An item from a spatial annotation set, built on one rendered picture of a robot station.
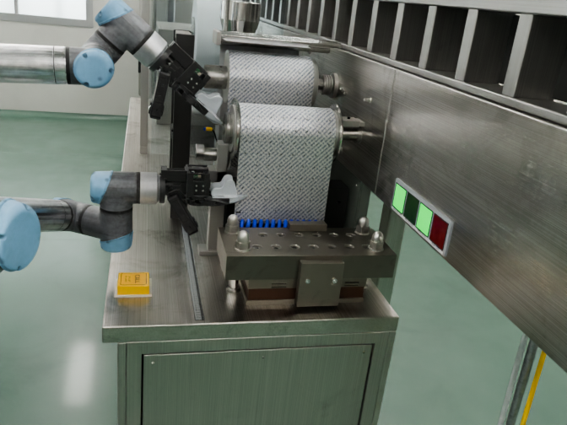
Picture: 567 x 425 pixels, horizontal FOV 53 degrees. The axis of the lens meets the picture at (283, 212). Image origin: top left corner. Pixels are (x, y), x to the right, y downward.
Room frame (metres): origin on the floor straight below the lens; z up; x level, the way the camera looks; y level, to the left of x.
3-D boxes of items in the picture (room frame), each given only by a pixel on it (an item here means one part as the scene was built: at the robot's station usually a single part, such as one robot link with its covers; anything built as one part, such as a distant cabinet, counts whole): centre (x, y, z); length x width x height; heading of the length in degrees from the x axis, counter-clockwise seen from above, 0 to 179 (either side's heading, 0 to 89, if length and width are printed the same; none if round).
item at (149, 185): (1.26, 0.32, 1.11); 0.08 x 0.05 x 0.08; 15
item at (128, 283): (1.15, 0.33, 0.91); 0.07 x 0.07 x 0.02; 15
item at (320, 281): (1.15, -0.10, 0.96); 0.10 x 0.03 x 0.11; 105
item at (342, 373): (2.29, 0.34, 0.43); 2.52 x 0.64 x 0.86; 15
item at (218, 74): (1.60, 0.23, 1.33); 0.06 x 0.06 x 0.06; 15
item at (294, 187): (1.34, 0.01, 1.11); 0.23 x 0.01 x 0.18; 105
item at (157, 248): (2.28, 0.35, 0.88); 2.52 x 0.66 x 0.04; 15
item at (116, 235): (1.24, 0.41, 1.01); 0.11 x 0.08 x 0.11; 74
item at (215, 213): (1.39, 0.19, 1.05); 0.06 x 0.05 x 0.31; 105
